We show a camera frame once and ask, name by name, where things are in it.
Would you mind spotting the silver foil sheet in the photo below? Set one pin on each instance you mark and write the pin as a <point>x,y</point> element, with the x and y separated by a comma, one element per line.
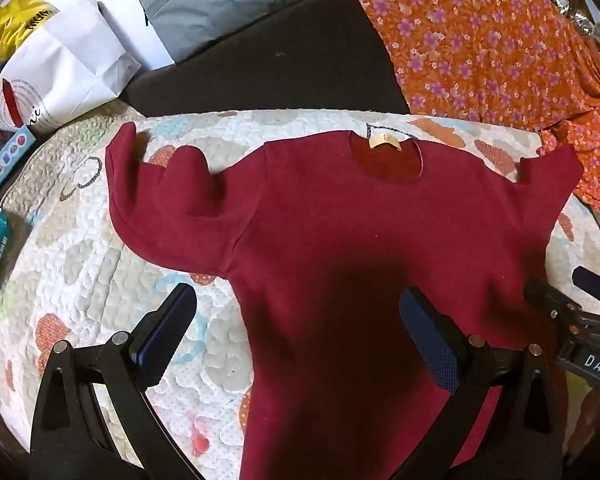
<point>587,20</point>

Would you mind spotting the orange floral cloth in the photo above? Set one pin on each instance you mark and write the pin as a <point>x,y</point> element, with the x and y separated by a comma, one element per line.
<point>480,45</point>

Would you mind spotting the white paper bag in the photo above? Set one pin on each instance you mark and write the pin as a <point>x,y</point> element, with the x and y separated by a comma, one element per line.
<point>65,75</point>

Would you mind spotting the yellow plastic bag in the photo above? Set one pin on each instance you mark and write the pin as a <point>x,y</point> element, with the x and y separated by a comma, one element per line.
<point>15,25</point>

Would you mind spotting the heart-patterned white quilt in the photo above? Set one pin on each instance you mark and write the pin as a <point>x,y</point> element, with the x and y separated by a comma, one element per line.
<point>80,260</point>

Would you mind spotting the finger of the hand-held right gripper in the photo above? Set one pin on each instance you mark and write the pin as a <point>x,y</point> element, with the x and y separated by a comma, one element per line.
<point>597,282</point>
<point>550,297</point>

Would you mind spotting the dark red shirt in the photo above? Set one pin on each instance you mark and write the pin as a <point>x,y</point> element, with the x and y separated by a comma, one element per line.
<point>340,240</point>

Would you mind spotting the dark brown cushion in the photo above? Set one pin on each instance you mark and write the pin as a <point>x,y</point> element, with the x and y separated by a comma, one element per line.
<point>290,55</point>

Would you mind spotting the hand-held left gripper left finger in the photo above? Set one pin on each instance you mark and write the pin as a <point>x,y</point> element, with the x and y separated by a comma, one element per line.
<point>166,330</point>

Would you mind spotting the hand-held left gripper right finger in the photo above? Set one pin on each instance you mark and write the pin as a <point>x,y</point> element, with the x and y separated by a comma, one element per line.
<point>432,340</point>

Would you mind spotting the blue box with coloured dots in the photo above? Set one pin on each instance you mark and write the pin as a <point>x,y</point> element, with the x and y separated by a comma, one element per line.
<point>2,160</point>

